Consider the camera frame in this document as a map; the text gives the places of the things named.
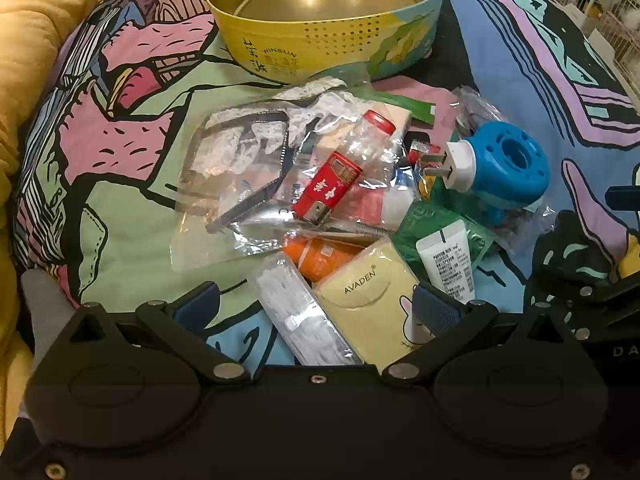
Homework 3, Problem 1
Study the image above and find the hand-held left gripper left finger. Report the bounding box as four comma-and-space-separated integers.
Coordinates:
60, 282, 248, 386

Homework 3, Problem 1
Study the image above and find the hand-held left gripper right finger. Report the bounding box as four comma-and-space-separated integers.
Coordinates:
384, 282, 567, 387

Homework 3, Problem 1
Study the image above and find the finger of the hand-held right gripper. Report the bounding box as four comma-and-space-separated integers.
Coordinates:
604, 186, 640, 210
531, 275, 640, 306

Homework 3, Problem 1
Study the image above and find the blue plug-in mosquito heater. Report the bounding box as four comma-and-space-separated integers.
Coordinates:
422, 121, 551, 228

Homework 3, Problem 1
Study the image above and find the crinkled clear plastic bag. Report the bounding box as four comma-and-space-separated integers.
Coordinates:
450, 85, 551, 253

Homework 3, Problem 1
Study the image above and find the beige tissue pack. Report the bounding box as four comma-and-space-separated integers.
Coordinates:
312, 100, 415, 161

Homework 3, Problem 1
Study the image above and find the yellow round metal tin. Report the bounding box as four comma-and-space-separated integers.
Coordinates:
205, 0, 447, 83

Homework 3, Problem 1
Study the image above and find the white squeeze tube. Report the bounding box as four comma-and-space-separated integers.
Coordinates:
416, 224, 478, 306

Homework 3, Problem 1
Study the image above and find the yellow tissue pack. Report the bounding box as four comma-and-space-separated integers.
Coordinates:
312, 237, 451, 366

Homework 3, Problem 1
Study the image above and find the green foil packet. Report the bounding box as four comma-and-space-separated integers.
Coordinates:
392, 200, 501, 271

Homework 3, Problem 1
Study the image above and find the cotton swab packet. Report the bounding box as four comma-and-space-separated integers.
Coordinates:
248, 252, 365, 367

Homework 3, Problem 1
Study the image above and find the pink and white tube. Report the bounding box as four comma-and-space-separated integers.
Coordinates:
345, 185, 417, 231

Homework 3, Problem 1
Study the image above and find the colourful printed blanket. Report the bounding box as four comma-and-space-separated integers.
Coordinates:
10, 0, 640, 366

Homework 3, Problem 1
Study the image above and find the orange tube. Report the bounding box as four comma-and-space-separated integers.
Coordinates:
282, 237, 366, 283

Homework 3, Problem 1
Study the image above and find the grey cloth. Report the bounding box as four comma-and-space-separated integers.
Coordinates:
19, 267, 78, 356

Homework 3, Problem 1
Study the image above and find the small red black object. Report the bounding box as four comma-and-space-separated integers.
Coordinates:
407, 142, 441, 166

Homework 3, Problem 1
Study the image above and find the clear bag of cotton pads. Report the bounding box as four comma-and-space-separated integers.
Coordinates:
170, 77, 351, 271

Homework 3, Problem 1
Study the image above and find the clear bottle with red label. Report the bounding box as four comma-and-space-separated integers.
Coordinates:
292, 110, 401, 227

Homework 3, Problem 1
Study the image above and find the green strip packet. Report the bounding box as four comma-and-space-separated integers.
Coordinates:
375, 92, 437, 123

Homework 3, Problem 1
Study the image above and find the yellow pillow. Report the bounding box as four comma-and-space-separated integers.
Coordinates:
0, 0, 108, 461

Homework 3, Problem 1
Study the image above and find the white wire cage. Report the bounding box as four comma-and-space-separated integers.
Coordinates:
517, 0, 640, 81

